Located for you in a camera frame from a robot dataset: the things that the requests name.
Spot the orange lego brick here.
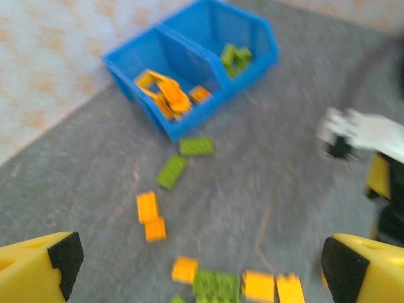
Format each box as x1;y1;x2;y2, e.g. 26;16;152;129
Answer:
275;273;306;303
136;191;160;225
171;256;200;285
242;270;276;302
144;217;167;242
188;85;213;104

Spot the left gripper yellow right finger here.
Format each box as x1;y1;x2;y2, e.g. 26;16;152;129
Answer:
321;233;404;303

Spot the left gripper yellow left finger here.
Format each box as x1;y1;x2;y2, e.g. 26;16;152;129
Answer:
0;232;85;303

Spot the large green lego brick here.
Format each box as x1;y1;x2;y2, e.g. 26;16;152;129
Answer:
193;269;242;303

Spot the blue plastic bin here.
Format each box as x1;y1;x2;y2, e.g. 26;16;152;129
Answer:
159;0;280;99
101;27;229;143

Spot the orange lego frame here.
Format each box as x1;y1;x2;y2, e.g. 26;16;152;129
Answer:
134;69;194;121

